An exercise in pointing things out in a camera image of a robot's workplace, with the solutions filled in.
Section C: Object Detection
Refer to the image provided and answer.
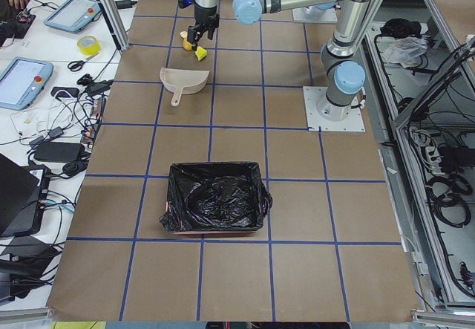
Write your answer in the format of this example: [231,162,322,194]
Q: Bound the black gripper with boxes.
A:
[187,4,220,51]

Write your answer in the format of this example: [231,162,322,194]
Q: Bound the beige plastic dustpan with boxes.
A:
[160,67,210,107]

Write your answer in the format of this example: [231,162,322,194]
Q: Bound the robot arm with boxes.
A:
[233,0,383,121]
[178,0,264,51]

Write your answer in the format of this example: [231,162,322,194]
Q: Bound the black lined trash bin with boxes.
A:
[160,161,272,235]

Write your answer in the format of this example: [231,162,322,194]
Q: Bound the brown potato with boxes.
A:
[183,39,193,51]

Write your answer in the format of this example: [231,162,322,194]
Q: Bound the yellow green sponge piece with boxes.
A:
[194,46,208,62]

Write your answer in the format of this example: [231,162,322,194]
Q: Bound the yellow tape roll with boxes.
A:
[76,35,101,56]

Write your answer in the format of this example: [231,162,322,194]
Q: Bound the blue teach pendant upper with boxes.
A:
[43,0,101,33]

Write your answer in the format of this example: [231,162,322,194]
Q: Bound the blue teach pendant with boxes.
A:
[43,0,101,33]
[1,57,53,111]

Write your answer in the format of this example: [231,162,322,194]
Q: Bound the black power brick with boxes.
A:
[33,142,85,163]

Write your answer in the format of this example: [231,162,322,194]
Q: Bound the blue teach pendant lower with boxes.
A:
[1,57,53,111]

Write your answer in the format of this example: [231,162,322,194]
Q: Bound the white crumpled cloth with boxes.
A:
[381,37,428,68]

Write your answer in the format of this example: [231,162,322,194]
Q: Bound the black laptop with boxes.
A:
[1,155,51,238]

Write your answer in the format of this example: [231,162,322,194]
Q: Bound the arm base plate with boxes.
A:
[303,86,365,133]
[292,3,337,24]

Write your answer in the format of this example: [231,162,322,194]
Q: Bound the aluminium frame post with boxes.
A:
[96,0,129,51]

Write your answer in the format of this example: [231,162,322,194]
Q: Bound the black handled scissors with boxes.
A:
[67,53,97,72]

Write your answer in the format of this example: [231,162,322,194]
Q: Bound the tangled desk cables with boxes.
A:
[0,72,116,181]

